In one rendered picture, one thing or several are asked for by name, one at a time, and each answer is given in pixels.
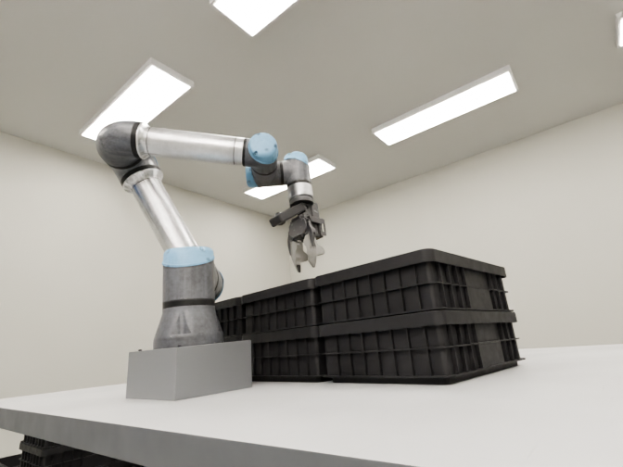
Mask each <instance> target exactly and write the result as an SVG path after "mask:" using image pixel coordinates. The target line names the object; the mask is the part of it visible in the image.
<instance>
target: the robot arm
mask: <svg viewBox="0 0 623 467"><path fill-rule="evenodd" d="M95 146H96V150H97V152H98V155H99V156H100V157H101V158H102V159H103V160H104V161H105V162H106V163H107V164H108V165H109V166H110V167H111V168H112V169H113V171H114V172H115V174H116V176H117V178H118V179H119V181H120V183H121V186H122V188H123V189H124V191H125V192H127V193H130V194H133V196H134V198H135V200H136V201H137V203H138V205H139V207H140V209H141V210H142V211H143V213H144V215H145V217H146V220H147V221H148V223H149V225H150V227H151V229H152V231H153V233H154V234H155V236H156V237H157V239H158V241H159V243H160V245H161V247H162V249H163V251H164V254H163V261H162V265H163V277H162V315H161V318H160V321H159V326H158V329H157V331H156V334H155V337H154V340H153V349H162V348H170V347H177V346H182V347H188V346H197V345H207V344H217V343H223V330H222V327H221V325H220V322H219V319H218V317H217V314H216V311H215V301H216V300H217V299H218V298H219V297H220V295H221V294H222V292H223V285H224V280H223V275H222V274H221V273H220V271H218V269H217V268H216V266H215V264H214V259H215V257H214V255H213V250H212V248H210V247H206V246H197V243H196V241H195V240H194V238H193V236H192V234H191V233H190V232H189V230H188V228H187V227H186V225H185V223H184V221H183V219H182V217H181V215H180V213H179V212H178V210H177V208H176V206H175V205H174V204H173V202H172V200H171V198H170V196H169V194H168V193H167V191H166V189H165V187H164V185H163V184H162V182H161V181H162V178H163V173H162V171H161V170H160V168H159V165H158V162H157V160H156V158H155V157H160V158H176V159H185V160H194V161H202V162H210V163H220V164H228V165H236V166H244V167H246V179H247V185H248V187H250V188H253V187H258V188H262V187H271V186H284V185H286V187H287V193H288V201H289V205H290V208H289V209H287V210H285V211H283V212H277V213H275V214H274V215H273V218H271V219H269V222H270V224H271V225H272V226H273V227H275V226H277V225H283V224H285V223H286V221H287V220H289V219H291V218H293V217H295V216H297V215H298V216H297V217H295V218H294V219H292V222H290V225H289V232H288V238H287V246H288V250H289V254H290V256H291V258H292V261H293V263H294V266H295V268H296V270H297V272H300V263H301V262H304V261H309V262H310V264H311V265H312V267H313V268H314V267H315V264H316V256H320V255H323V254H324V248H323V247H321V246H319V245H318V243H317V241H316V240H318V239H320V238H323V237H324V236H326V230H325V224H324V219H320V216H319V209H318V203H314V202H313V191H312V181H311V174H310V166H309V161H308V158H307V156H306V155H305V154H304V153H302V152H298V151H295V152H292V153H288V154H286V155H285V157H284V160H283V161H277V158H278V148H277V143H276V141H275V139H274V138H273V137H272V136H271V135H270V134H268V133H257V134H254V135H253V136H252V137H251V138H243V137H235V136H227V135H219V134H211V133H196V132H188V131H180V130H172V129H164V128H156V127H150V126H149V125H148V124H147V123H146V122H143V121H135V120H119V121H114V122H111V123H109V124H108V125H106V126H104V127H103V128H102V129H101V130H100V131H99V133H98V135H97V137H96V140H95ZM322 224H323V225H324V232H323V228H322ZM298 240H299V241H298ZM300 241H301V242H300ZM302 243H304V246H305V247H306V248H307V253H305V252H304V250H303V244H302ZM308 257H309V259H308Z"/></svg>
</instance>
